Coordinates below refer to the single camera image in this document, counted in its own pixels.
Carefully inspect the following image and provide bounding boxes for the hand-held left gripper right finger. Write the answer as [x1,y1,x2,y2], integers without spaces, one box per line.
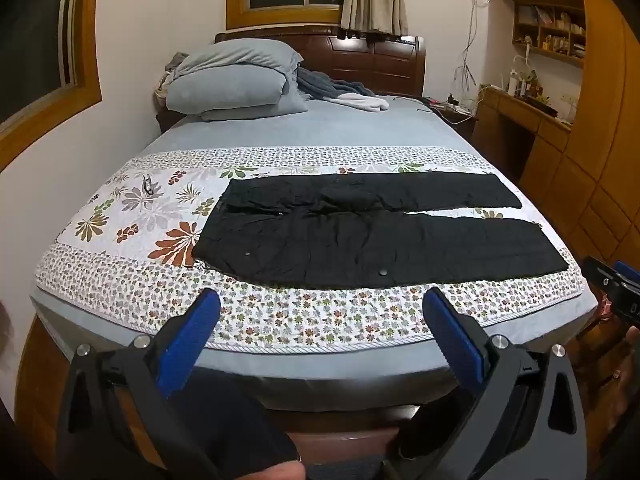
[421,287,588,480]

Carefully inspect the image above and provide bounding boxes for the large wooden-framed window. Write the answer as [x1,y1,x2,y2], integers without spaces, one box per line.
[0,0,103,171]

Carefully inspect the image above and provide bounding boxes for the wooden wall shelf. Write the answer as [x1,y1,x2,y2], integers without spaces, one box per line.
[512,0,587,68]

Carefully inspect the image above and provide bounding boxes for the black pants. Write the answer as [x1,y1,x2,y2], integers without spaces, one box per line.
[191,172,571,291]

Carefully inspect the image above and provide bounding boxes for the beige crumpled cloth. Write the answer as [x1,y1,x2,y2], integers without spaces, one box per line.
[152,51,188,98]

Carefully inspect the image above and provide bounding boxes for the dark wooden headboard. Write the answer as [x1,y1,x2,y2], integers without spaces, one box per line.
[215,31,428,97]

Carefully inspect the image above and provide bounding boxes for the blue-grey pillow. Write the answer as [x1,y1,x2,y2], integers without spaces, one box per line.
[172,38,305,93]
[165,67,308,121]

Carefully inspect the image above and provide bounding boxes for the wooden desk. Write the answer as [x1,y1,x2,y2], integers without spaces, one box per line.
[472,85,573,196]

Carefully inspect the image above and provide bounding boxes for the white cloth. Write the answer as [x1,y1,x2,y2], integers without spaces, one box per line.
[327,92,390,112]

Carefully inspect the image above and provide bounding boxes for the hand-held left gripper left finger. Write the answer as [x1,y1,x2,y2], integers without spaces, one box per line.
[55,287,223,480]

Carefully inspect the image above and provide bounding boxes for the person's left leg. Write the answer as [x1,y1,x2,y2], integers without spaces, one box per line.
[175,367,307,480]

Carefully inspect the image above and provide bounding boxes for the wooden wardrobe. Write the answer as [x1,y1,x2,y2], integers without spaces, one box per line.
[520,0,640,271]

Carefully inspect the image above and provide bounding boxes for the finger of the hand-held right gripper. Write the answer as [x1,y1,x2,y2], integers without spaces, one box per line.
[584,255,640,306]

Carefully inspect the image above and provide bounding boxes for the hanging cables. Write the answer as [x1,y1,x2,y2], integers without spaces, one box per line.
[452,0,493,97]

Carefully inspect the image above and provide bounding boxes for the floral quilt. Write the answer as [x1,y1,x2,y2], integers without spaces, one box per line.
[35,146,586,352]

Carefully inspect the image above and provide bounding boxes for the grey-blue blanket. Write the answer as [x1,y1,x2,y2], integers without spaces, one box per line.
[295,67,377,102]

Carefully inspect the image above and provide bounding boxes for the dark wooden nightstand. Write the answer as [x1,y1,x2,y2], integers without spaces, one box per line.
[420,95,478,142]

